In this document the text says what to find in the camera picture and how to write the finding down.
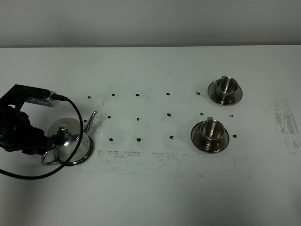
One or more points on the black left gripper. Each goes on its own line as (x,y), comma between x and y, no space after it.
(17,133)

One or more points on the stainless steel teapot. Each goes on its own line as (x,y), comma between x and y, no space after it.
(67,132)

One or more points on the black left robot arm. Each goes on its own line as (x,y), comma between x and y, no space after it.
(17,133)

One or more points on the steel teapot saucer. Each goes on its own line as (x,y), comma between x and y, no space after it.
(68,143)

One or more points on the near stainless steel saucer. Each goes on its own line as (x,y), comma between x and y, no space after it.
(195,135)

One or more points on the stainless steel saucer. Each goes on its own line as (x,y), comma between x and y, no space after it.
(225,102)
(195,135)

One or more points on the near stainless steel teacup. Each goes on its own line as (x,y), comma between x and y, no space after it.
(211,132)

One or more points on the stainless steel teacup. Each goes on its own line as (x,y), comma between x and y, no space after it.
(226,87)
(211,132)

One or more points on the far stainless steel saucer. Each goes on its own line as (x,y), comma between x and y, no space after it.
(225,102)

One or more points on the far stainless steel teacup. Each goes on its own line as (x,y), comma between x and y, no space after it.
(226,87)

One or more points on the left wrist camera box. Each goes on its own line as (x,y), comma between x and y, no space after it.
(20,94)

